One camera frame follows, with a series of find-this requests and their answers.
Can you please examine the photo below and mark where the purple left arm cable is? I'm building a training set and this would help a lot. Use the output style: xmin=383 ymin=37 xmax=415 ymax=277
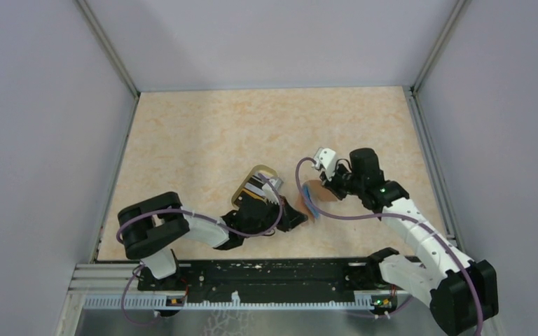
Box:
xmin=116 ymin=172 xmax=284 ymax=244

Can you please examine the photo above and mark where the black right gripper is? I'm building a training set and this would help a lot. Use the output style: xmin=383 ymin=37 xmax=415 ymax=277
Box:
xmin=320 ymin=160 xmax=365 ymax=200

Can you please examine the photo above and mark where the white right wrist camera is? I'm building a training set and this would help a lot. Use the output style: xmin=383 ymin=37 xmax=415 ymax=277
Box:
xmin=313 ymin=147 xmax=338 ymax=175

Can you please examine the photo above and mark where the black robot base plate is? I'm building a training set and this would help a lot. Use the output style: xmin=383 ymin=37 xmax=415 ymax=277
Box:
xmin=137 ymin=257 xmax=391 ymax=304

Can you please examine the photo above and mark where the white slotted cable duct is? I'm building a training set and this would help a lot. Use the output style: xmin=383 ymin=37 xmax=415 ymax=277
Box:
xmin=83 ymin=292 xmax=373 ymax=311

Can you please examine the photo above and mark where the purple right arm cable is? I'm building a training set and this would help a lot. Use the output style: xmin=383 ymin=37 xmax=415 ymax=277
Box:
xmin=294 ymin=157 xmax=484 ymax=336

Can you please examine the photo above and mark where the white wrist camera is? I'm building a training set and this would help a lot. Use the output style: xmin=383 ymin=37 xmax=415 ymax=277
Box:
xmin=313 ymin=147 xmax=338 ymax=175
xmin=243 ymin=173 xmax=284 ymax=204

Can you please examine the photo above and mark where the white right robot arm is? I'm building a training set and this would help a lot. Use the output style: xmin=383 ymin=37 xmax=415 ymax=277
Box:
xmin=314 ymin=148 xmax=499 ymax=335

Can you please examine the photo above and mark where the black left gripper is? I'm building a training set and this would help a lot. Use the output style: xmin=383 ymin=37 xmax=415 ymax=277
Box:
xmin=244 ymin=193 xmax=308 ymax=238

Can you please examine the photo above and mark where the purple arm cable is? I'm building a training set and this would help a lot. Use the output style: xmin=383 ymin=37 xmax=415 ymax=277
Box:
xmin=294 ymin=157 xmax=484 ymax=336
xmin=116 ymin=172 xmax=284 ymax=244

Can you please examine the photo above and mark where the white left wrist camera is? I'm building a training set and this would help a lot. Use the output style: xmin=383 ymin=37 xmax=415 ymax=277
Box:
xmin=243 ymin=173 xmax=284 ymax=204

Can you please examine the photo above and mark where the beige oval tray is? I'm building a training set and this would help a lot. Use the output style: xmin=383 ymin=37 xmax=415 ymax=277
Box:
xmin=231 ymin=164 xmax=283 ymax=209

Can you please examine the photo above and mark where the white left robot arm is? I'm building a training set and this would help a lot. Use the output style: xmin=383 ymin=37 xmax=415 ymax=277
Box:
xmin=117 ymin=192 xmax=308 ymax=290

